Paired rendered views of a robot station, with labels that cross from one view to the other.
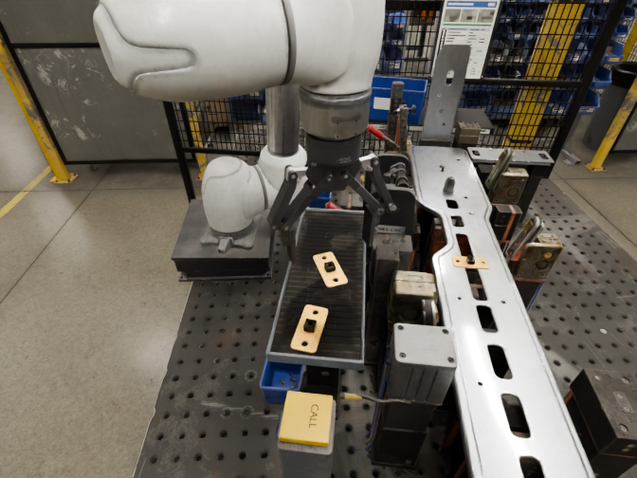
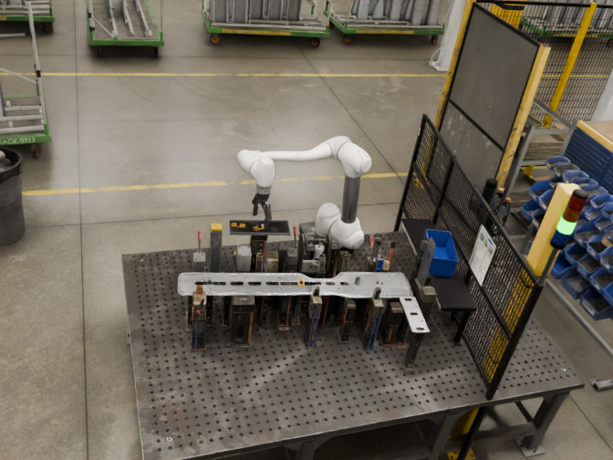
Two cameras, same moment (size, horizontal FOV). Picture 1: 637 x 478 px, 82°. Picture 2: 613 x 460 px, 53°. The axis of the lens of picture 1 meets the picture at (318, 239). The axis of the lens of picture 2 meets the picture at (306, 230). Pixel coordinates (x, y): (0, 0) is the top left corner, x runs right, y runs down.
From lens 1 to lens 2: 3.46 m
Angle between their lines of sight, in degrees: 55
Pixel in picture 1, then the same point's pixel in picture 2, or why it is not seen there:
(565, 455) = (227, 289)
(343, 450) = not seen: hidden behind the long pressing
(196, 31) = (241, 161)
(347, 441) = not seen: hidden behind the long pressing
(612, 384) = (249, 298)
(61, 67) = (457, 125)
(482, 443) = (227, 276)
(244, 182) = (325, 216)
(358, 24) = (257, 173)
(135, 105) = (472, 172)
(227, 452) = (229, 264)
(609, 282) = (363, 398)
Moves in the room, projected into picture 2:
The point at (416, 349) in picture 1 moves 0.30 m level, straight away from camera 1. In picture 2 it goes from (242, 248) to (291, 259)
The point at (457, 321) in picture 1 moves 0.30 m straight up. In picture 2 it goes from (268, 276) to (273, 235)
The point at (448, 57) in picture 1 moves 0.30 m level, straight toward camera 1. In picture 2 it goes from (431, 244) to (379, 237)
